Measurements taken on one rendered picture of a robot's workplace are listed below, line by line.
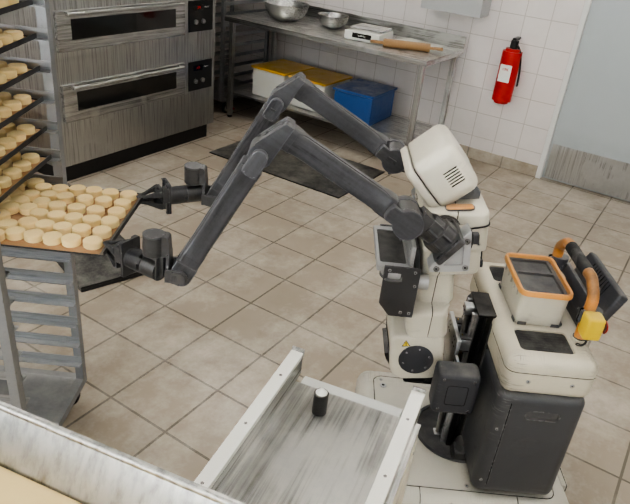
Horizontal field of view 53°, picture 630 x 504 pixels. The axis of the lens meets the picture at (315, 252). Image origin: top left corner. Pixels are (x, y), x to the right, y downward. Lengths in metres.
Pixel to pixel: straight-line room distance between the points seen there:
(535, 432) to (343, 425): 0.73
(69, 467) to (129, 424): 1.89
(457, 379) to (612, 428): 1.27
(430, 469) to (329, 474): 0.88
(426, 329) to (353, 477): 0.68
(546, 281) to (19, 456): 1.55
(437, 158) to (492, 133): 3.95
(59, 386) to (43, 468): 1.85
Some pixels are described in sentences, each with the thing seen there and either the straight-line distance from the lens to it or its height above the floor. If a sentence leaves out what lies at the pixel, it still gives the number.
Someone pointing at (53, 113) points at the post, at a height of 1.18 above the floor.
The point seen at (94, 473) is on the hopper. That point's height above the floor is 1.29.
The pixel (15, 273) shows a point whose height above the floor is 0.60.
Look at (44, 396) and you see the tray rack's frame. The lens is 2.56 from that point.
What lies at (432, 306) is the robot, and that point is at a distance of 1.87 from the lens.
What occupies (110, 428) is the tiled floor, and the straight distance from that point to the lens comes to 2.61.
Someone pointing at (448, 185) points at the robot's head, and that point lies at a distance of 1.67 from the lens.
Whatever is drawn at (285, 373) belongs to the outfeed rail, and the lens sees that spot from 1.43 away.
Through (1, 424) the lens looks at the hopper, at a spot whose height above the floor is 1.30.
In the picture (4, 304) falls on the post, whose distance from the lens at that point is 1.90.
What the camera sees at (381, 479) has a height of 0.90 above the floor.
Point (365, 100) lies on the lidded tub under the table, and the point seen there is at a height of 0.44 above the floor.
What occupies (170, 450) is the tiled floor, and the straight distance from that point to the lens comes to 2.50.
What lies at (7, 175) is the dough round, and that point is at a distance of 2.00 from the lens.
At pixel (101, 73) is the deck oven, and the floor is 0.69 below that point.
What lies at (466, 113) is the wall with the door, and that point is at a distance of 5.62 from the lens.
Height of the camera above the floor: 1.82
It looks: 29 degrees down
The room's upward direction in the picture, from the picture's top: 6 degrees clockwise
